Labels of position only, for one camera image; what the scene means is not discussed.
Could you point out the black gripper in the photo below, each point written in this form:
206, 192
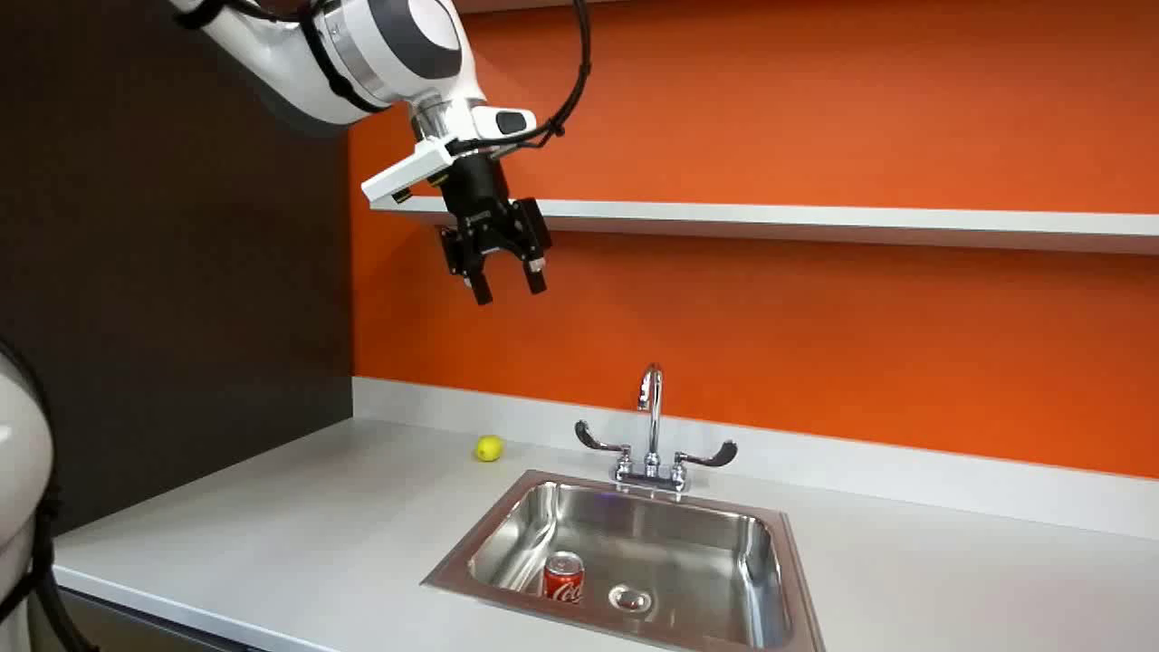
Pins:
492, 223

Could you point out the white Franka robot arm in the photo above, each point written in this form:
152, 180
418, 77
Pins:
363, 47

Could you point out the white wall shelf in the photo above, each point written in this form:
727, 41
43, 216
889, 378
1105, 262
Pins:
785, 223

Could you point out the round metal sink drain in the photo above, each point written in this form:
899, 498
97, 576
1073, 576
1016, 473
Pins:
632, 600

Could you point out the stainless steel sink basin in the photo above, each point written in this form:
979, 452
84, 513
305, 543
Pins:
674, 543

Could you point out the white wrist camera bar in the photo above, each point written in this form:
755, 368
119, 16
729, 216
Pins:
405, 172

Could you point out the small yellow-green lime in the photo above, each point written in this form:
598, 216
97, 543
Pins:
486, 452

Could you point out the red soda can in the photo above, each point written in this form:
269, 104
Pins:
564, 576

